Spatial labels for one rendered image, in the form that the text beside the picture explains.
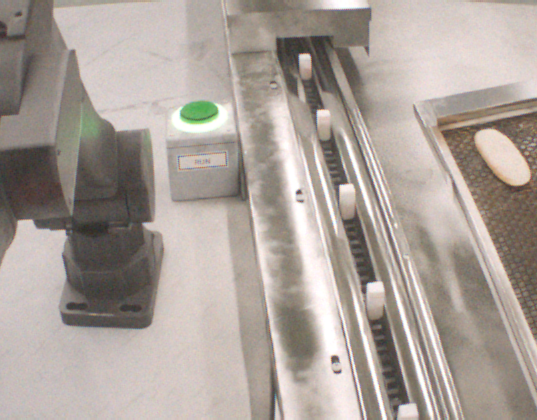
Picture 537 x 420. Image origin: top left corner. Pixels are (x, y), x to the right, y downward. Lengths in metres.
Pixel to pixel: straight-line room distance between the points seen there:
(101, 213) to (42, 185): 0.40
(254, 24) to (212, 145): 0.26
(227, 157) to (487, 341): 0.32
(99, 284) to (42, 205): 0.46
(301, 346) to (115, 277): 0.18
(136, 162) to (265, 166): 0.24
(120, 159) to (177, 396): 0.19
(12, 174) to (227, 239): 0.57
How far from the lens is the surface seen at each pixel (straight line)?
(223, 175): 0.91
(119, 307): 0.79
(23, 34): 0.34
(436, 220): 0.90
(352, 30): 1.12
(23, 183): 0.32
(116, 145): 0.68
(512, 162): 0.84
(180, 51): 1.23
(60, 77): 0.33
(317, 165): 0.91
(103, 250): 0.77
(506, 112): 0.93
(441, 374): 0.68
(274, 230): 0.81
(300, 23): 1.11
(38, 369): 0.76
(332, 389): 0.67
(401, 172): 0.96
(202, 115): 0.89
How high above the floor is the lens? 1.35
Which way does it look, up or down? 37 degrees down
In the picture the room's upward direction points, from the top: 2 degrees counter-clockwise
